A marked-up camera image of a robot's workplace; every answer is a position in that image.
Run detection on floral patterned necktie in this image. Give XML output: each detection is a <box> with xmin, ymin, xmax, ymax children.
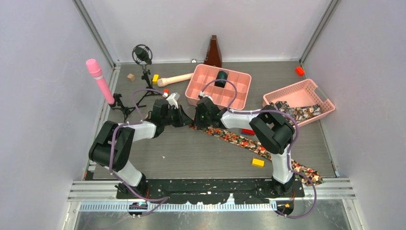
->
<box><xmin>189</xmin><ymin>125</ymin><xmax>325</xmax><ymax>186</ymax></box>

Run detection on brown wooden metronome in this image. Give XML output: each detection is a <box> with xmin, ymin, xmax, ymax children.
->
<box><xmin>203</xmin><ymin>35</ymin><xmax>223</xmax><ymax>68</ymax></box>

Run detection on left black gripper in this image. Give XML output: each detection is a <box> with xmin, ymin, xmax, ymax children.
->
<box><xmin>162</xmin><ymin>105</ymin><xmax>193</xmax><ymax>128</ymax></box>

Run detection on wooden cube block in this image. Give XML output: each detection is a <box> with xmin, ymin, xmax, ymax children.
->
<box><xmin>127</xmin><ymin>73</ymin><xmax>135</xmax><ymax>82</ymax></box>

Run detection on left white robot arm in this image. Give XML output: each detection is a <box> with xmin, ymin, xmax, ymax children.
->
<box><xmin>89</xmin><ymin>99</ymin><xmax>193</xmax><ymax>198</ymax></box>

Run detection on pink perforated basket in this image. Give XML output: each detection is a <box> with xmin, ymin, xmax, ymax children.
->
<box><xmin>262</xmin><ymin>79</ymin><xmax>336</xmax><ymax>127</ymax></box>

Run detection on black microphone with tripod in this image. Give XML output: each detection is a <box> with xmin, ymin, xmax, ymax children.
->
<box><xmin>112</xmin><ymin>44</ymin><xmax>166</xmax><ymax>123</ymax></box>

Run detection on yellow block near front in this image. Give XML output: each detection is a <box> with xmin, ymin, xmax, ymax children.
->
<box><xmin>251</xmin><ymin>158</ymin><xmax>265</xmax><ymax>168</ymax></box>

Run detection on patterned ties in basket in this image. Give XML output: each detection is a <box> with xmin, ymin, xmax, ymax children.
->
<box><xmin>270</xmin><ymin>101</ymin><xmax>322</xmax><ymax>124</ymax></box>

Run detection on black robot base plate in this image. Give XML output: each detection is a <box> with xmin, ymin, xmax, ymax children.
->
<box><xmin>115</xmin><ymin>178</ymin><xmax>305</xmax><ymax>214</ymax></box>

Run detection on red block far corner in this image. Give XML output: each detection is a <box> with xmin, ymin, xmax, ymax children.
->
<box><xmin>295</xmin><ymin>66</ymin><xmax>305</xmax><ymax>76</ymax></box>

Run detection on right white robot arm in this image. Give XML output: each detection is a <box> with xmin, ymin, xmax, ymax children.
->
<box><xmin>194</xmin><ymin>97</ymin><xmax>295</xmax><ymax>197</ymax></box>

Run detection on red toy brick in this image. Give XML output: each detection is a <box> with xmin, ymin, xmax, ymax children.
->
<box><xmin>241</xmin><ymin>129</ymin><xmax>255</xmax><ymax>136</ymax></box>

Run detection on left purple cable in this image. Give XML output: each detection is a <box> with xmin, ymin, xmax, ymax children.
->
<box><xmin>108</xmin><ymin>88</ymin><xmax>170</xmax><ymax>219</ymax></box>

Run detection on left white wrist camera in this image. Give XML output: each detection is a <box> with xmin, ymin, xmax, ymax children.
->
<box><xmin>162</xmin><ymin>92</ymin><xmax>180</xmax><ymax>109</ymax></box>

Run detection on yellow cube block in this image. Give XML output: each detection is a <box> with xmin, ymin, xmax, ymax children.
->
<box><xmin>152</xmin><ymin>74</ymin><xmax>159</xmax><ymax>84</ymax></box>

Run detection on pink divided organizer tray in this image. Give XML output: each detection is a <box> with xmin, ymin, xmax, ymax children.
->
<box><xmin>185</xmin><ymin>64</ymin><xmax>252</xmax><ymax>117</ymax></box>

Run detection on dark green rolled tie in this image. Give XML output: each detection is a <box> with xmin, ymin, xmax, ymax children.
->
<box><xmin>214</xmin><ymin>70</ymin><xmax>228</xmax><ymax>88</ymax></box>

